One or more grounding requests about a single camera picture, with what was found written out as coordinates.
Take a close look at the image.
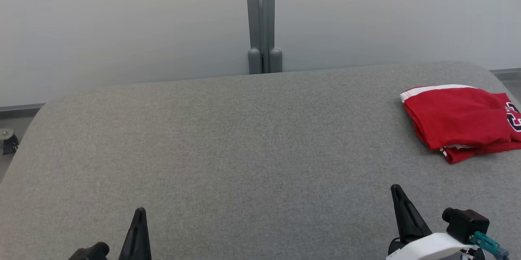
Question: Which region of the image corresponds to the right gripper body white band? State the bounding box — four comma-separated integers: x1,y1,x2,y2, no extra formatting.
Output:
386,232,477,260

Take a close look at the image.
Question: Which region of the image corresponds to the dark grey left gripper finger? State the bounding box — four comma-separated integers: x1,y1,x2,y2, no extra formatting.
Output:
139,207,152,260
119,207,141,260

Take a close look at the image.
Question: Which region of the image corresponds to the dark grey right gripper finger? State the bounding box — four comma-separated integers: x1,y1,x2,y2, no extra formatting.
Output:
396,184,432,240
390,184,414,241

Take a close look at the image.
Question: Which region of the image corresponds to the red basketball jersey white trim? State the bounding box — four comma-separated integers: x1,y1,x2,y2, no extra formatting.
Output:
400,84,521,165

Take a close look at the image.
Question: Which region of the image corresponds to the black caster wheel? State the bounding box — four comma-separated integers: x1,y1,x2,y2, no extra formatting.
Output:
0,129,19,155

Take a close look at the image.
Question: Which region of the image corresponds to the right black cable teal connector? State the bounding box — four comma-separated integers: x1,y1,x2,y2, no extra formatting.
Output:
472,232,509,260

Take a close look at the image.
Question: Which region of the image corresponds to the grey cylinder post cap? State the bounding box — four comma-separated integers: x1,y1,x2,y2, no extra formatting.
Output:
269,48,283,73
248,48,261,75

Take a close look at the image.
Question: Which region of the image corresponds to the grey partition post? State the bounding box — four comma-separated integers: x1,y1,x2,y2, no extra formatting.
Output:
244,0,276,74

